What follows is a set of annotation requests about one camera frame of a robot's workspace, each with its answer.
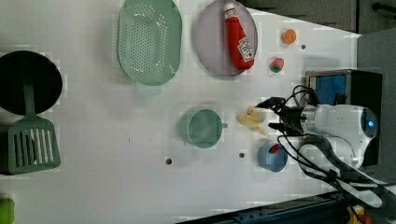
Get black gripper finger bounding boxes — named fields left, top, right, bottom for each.
left=268, top=122, right=285, bottom=131
left=256, top=97, right=286, bottom=109

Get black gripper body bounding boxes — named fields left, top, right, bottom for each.
left=275, top=102, right=304, bottom=134

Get peeled yellow banana toy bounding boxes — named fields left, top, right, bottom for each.
left=238, top=105, right=270, bottom=137

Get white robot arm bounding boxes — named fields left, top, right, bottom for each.
left=257, top=97, right=395, bottom=208

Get green mug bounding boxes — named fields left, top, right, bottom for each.
left=178, top=108, right=228, bottom=148

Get red item in bowl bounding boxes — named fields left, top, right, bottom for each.
left=269, top=144, right=279, bottom=154

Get blue bowl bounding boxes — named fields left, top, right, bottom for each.
left=257, top=144, right=288, bottom=173

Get red strawberry toy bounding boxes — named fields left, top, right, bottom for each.
left=270, top=58, right=284, bottom=73

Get red ketchup bottle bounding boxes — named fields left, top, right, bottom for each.
left=223, top=2, right=254, bottom=71

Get black toaster oven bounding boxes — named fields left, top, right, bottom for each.
left=303, top=69, right=383, bottom=167

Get orange toy fruit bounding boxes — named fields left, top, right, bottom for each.
left=282, top=29, right=297, bottom=45

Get grey round plate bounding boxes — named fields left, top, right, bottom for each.
left=194, top=0, right=258, bottom=76

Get green colander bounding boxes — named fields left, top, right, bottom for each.
left=118, top=0, right=182, bottom=86

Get black cylindrical holder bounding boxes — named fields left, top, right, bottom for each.
left=0, top=50, right=63, bottom=115

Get green spatula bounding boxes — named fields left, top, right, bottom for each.
left=7, top=75, right=61, bottom=175

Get green cylinder object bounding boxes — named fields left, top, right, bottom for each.
left=0, top=198, right=15, bottom=224

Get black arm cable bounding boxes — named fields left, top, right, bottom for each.
left=276, top=84, right=396, bottom=190

